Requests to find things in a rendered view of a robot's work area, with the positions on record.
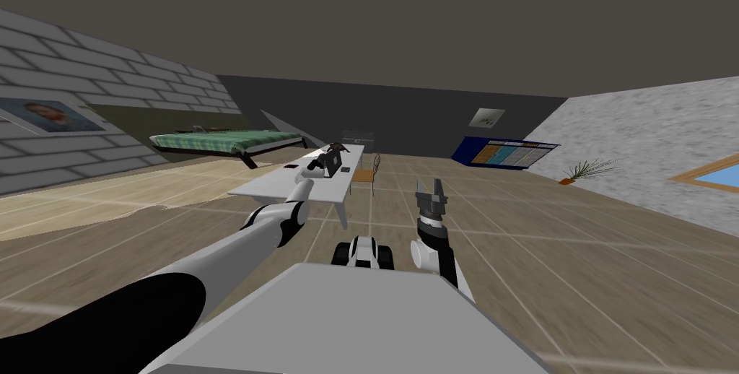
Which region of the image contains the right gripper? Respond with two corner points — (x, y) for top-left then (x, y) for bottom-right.
(416, 178), (448, 220)

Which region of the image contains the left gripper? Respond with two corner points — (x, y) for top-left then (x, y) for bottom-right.
(311, 144), (350, 180)

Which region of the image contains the white table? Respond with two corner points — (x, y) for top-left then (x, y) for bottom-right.
(227, 143), (367, 231)

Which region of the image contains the blue cabinet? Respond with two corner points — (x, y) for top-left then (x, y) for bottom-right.
(450, 135), (561, 172)

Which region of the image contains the bed with green blanket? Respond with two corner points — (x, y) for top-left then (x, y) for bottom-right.
(149, 127), (309, 170)

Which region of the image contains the potted green plant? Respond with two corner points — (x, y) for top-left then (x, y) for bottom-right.
(558, 157), (629, 187)

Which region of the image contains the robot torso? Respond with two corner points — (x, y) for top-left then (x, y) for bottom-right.
(137, 235), (556, 374)

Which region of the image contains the portrait picture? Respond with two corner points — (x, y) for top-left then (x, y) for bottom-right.
(0, 96), (109, 136)

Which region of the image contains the wooden chair with metal frame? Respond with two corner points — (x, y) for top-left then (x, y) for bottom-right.
(349, 153), (382, 197)

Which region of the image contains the grey wall picture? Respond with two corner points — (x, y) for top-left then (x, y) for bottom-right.
(468, 108), (507, 129)

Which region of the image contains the window with wooden frame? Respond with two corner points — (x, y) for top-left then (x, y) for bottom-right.
(668, 152), (739, 196)

